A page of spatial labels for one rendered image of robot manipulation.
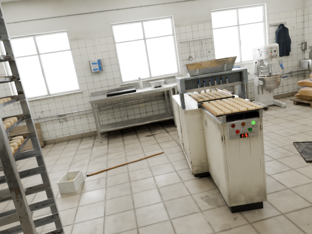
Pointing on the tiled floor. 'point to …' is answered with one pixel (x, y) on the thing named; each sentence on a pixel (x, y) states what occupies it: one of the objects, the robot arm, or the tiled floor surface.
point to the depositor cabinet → (191, 136)
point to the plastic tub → (70, 182)
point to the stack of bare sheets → (304, 150)
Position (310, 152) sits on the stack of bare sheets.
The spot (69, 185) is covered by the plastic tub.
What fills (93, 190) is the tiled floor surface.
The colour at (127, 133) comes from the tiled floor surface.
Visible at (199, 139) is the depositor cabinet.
